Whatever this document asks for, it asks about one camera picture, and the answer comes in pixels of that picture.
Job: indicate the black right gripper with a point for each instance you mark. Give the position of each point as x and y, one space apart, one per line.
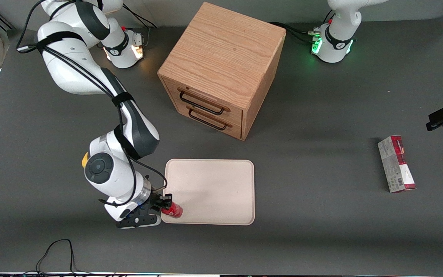
155 201

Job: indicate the red coke bottle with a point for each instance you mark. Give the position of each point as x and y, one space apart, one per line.
174 211

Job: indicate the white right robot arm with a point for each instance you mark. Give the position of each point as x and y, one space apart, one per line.
71 73

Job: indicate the beige rectangular tray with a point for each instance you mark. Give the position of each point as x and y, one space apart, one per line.
214 188

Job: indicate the grey and red carton box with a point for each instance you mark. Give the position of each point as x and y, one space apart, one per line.
396 165

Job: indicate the yellow toy lemon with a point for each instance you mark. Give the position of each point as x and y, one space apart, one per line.
84 161

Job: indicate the wooden drawer front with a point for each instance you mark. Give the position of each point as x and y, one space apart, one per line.
206 96
229 129

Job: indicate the wooden drawer cabinet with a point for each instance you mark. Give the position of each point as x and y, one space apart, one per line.
225 50

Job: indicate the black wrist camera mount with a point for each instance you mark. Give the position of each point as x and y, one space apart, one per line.
139 221

